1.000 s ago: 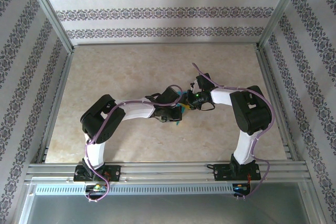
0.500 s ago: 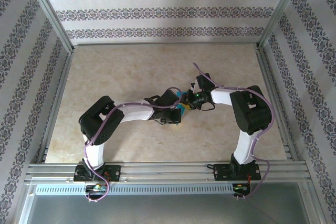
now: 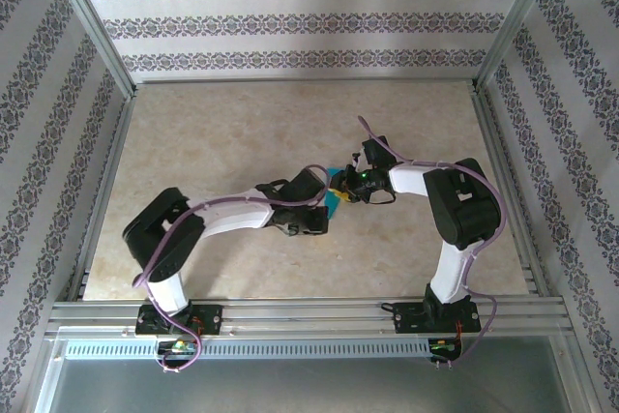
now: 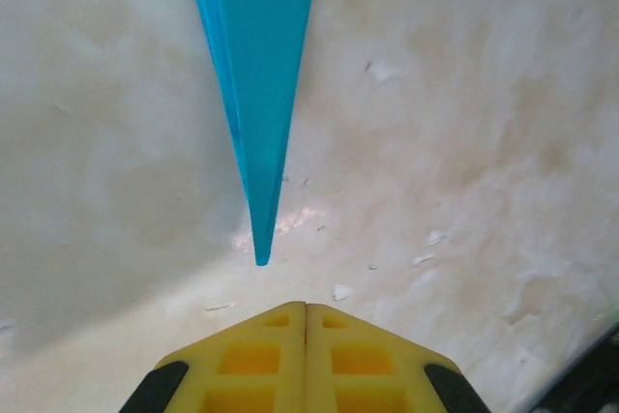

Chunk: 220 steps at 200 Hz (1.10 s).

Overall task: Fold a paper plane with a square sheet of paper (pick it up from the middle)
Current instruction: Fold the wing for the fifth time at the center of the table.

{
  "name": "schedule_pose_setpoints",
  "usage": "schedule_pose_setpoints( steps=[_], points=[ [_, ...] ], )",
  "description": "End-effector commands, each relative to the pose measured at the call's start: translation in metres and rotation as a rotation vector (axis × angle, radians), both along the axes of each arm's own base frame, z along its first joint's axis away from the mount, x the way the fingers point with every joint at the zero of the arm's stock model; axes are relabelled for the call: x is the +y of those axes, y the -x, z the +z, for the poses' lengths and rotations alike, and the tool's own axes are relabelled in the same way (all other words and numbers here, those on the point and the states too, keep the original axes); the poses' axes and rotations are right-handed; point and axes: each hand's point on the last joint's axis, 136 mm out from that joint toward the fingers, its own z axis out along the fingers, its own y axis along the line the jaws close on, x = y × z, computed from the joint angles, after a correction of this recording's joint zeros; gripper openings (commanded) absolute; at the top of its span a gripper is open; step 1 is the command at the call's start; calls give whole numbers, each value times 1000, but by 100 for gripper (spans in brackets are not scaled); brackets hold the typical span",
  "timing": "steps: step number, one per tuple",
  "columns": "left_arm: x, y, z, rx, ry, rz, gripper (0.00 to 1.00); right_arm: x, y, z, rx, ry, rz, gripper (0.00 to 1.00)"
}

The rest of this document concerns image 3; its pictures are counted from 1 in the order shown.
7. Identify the grey metal sheet panel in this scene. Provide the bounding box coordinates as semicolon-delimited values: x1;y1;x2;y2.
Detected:
28;335;599;413

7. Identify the thin black cable loop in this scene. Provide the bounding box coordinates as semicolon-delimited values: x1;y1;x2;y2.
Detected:
365;188;396;206

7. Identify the aluminium mounting rail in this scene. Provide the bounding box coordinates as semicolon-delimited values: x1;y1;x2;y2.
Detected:
44;299;575;339

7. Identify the aluminium rear rail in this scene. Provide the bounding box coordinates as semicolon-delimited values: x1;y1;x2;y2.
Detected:
133;75;479;86

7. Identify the slotted grey cable duct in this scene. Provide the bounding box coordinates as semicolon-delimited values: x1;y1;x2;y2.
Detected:
62;339;432;361

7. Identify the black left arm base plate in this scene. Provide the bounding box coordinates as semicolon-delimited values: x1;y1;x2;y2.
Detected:
134;304;224;337

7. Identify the aluminium side rail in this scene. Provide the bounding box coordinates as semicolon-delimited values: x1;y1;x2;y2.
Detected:
65;93;139;303
471;86;552;299

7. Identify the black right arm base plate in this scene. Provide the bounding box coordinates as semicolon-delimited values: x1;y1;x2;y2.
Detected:
392;301;484;336

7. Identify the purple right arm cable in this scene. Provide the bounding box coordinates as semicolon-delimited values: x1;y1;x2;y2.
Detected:
357;115;507;370

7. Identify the aluminium frame post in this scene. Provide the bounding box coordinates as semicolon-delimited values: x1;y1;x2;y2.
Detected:
41;0;139;100
473;0;567;93

